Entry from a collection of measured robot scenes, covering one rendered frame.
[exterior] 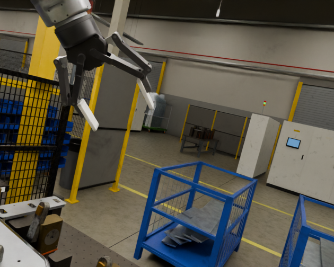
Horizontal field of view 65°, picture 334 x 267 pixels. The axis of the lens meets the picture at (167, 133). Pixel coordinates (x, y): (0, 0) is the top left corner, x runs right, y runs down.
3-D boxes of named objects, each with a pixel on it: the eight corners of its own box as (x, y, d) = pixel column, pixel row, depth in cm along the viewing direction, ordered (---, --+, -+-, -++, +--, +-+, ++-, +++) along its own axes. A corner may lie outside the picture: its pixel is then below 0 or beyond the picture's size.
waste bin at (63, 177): (95, 188, 425) (104, 145, 418) (70, 194, 381) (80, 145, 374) (73, 178, 448) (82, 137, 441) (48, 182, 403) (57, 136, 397)
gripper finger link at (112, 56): (93, 51, 52) (95, 44, 51) (143, 75, 55) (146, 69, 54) (88, 55, 49) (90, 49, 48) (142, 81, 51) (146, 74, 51)
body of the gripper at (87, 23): (43, 32, 45) (72, 80, 49) (86, 12, 43) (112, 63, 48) (58, 26, 51) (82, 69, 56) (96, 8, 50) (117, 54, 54)
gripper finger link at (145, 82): (137, 69, 53) (150, 63, 52) (147, 90, 55) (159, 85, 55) (136, 71, 52) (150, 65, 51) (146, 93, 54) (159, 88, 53)
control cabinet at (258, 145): (251, 169, 1019) (268, 108, 996) (265, 173, 992) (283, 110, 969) (234, 175, 812) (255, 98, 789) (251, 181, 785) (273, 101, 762)
